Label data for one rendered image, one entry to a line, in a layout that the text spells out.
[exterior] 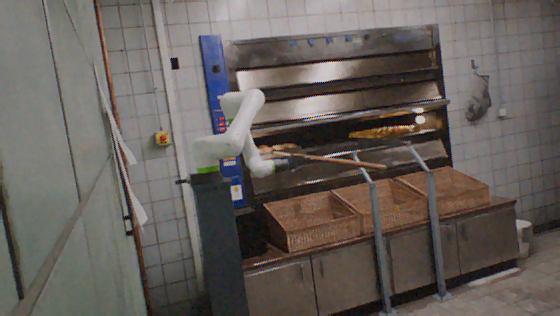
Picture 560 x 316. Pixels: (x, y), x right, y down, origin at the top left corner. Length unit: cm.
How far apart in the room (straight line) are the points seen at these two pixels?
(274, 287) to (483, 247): 173
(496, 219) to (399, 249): 91
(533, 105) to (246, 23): 290
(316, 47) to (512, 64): 200
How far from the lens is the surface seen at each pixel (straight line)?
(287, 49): 363
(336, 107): 371
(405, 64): 409
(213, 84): 338
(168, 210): 339
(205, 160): 244
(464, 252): 383
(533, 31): 509
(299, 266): 312
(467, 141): 446
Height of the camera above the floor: 152
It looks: 6 degrees down
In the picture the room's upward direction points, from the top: 8 degrees counter-clockwise
